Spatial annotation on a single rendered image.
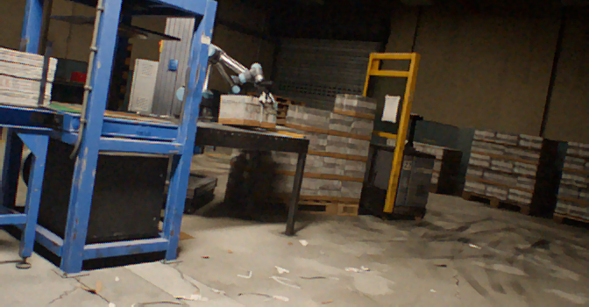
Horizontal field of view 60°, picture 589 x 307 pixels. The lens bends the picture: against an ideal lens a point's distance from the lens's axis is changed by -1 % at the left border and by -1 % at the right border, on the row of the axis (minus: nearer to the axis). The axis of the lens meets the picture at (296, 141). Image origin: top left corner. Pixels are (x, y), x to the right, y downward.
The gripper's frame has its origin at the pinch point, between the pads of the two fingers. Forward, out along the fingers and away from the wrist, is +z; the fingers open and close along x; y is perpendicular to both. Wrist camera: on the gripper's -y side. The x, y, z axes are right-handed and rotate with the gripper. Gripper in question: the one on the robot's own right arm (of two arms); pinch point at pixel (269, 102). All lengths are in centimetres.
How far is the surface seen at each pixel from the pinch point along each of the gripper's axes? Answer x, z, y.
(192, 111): 107, 34, -27
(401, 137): -205, 17, 0
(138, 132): 130, 38, -6
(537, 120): -744, -41, -29
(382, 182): -226, 48, 52
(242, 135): 44, 33, -3
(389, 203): -204, 77, 41
